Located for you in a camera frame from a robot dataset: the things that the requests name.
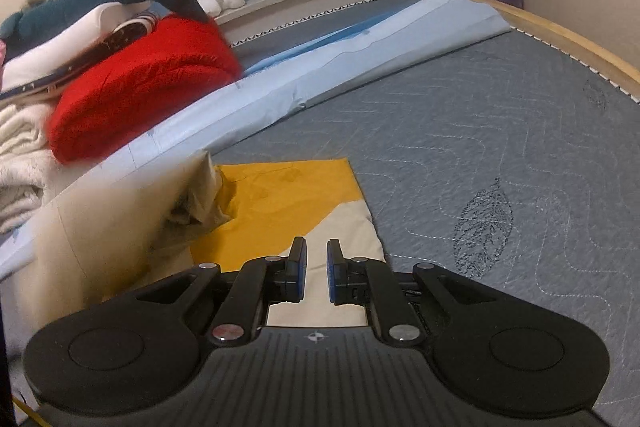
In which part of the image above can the beige and mustard hoodie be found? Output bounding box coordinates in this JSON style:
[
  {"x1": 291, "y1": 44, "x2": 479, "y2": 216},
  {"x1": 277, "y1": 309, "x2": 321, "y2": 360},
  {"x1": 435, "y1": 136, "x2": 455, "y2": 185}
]
[{"x1": 6, "y1": 154, "x2": 383, "y2": 333}]

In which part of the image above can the red folded blanket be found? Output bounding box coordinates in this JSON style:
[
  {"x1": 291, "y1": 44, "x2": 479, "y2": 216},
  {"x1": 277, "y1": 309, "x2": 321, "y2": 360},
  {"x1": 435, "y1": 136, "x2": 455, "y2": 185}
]
[{"x1": 47, "y1": 15, "x2": 242, "y2": 164}]

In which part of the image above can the cream folded blanket stack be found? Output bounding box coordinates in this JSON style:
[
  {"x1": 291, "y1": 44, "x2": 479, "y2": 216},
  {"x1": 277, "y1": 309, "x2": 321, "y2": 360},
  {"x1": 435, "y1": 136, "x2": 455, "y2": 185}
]
[{"x1": 1, "y1": 102, "x2": 62, "y2": 234}]

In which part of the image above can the light blue folded sheet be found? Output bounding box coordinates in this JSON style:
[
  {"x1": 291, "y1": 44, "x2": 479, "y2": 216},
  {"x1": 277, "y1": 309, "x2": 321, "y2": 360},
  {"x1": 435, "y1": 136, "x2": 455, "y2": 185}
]
[{"x1": 0, "y1": 0, "x2": 512, "y2": 281}]

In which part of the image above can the white folded duvet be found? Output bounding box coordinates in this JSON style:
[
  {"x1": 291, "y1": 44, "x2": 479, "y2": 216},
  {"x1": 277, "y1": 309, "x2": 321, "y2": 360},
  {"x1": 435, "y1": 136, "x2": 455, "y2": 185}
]
[{"x1": 1, "y1": 1, "x2": 151, "y2": 95}]

